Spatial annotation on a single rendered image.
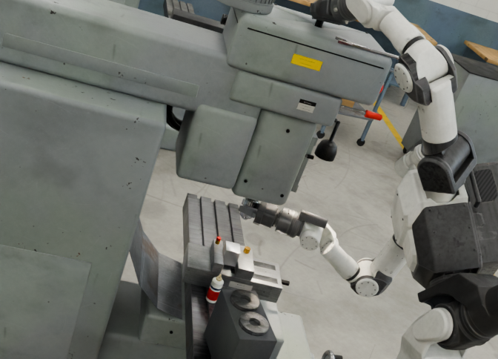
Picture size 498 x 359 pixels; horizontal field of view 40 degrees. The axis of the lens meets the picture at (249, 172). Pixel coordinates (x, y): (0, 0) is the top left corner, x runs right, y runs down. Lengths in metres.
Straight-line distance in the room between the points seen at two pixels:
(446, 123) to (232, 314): 0.81
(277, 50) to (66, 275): 0.93
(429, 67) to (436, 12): 7.65
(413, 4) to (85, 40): 7.55
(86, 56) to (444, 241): 1.11
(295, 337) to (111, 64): 1.31
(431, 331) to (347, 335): 2.21
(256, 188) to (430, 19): 7.39
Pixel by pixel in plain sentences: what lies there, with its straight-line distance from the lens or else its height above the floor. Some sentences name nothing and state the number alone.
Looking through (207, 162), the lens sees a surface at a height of 1.42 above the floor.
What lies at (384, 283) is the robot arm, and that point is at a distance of 2.34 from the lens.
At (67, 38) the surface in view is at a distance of 1.95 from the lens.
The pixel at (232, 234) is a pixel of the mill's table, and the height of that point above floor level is 0.91.
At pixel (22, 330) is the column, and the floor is 0.74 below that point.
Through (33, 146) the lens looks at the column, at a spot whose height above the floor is 1.40.
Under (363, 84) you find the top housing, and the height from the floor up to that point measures 1.79.
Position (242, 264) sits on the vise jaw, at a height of 1.03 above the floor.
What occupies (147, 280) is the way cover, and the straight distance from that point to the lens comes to 2.35.
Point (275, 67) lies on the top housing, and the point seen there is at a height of 1.77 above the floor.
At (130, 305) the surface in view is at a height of 0.72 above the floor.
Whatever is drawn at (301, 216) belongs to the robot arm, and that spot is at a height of 1.29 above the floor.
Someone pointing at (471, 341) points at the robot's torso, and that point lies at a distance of 1.90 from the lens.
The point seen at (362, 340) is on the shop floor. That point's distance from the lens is 4.13.
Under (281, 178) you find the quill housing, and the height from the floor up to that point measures 1.42.
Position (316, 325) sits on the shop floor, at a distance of 4.05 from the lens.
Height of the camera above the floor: 2.32
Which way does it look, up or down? 25 degrees down
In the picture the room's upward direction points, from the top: 20 degrees clockwise
